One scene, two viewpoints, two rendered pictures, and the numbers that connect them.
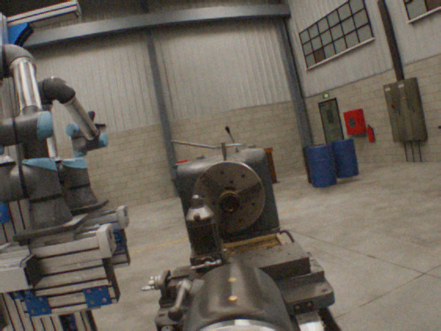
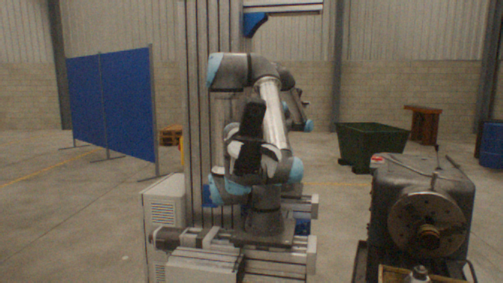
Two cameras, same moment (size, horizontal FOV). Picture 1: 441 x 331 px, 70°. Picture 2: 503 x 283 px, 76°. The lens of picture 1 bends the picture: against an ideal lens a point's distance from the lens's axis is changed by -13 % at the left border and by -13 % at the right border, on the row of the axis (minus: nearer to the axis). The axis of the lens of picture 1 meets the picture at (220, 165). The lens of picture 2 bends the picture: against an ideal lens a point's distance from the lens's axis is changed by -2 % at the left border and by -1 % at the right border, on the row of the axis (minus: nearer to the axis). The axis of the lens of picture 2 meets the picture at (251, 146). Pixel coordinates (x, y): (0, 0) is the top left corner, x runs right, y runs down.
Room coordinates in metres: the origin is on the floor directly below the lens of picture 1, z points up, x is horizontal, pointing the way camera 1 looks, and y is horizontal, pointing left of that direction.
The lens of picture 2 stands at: (0.03, 0.25, 1.71)
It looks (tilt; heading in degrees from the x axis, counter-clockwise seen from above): 11 degrees down; 20
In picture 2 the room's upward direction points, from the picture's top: straight up
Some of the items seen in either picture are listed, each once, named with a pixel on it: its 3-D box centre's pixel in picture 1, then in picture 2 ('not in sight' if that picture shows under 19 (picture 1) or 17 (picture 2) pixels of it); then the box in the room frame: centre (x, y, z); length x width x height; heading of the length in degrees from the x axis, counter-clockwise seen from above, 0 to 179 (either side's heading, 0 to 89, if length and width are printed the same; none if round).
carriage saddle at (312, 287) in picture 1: (242, 291); not in sight; (0.96, 0.01, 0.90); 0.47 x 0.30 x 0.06; 89
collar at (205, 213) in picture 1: (198, 212); (418, 281); (1.01, 0.09, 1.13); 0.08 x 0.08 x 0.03
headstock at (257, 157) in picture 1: (225, 190); (412, 197); (2.02, 0.00, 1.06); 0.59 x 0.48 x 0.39; 179
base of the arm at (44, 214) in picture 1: (49, 210); (265, 215); (1.14, 0.61, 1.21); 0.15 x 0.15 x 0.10
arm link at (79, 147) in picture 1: (81, 146); (285, 124); (1.91, 0.73, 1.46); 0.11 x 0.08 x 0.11; 77
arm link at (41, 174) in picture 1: (39, 176); (263, 186); (1.13, 0.61, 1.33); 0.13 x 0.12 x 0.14; 120
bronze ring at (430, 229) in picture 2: (229, 202); (428, 236); (1.46, -0.01, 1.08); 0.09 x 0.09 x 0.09; 0
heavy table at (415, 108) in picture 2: (258, 166); (420, 123); (10.70, -1.09, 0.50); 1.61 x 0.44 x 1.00; 16
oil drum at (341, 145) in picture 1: (345, 158); not in sight; (8.45, -3.01, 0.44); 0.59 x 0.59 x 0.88
